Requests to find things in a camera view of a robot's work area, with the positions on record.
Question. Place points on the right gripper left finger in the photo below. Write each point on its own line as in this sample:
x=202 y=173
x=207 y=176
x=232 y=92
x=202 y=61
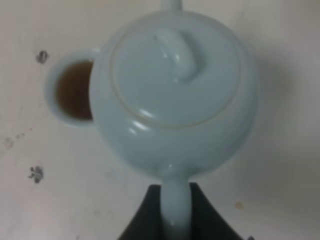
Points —
x=146 y=223

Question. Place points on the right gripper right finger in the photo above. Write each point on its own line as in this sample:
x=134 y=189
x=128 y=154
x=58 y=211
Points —
x=206 y=222

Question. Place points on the light blue porcelain teapot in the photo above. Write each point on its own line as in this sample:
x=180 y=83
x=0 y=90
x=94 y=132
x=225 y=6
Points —
x=174 y=93

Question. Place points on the far light blue teacup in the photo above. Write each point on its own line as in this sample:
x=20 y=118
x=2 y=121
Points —
x=67 y=87

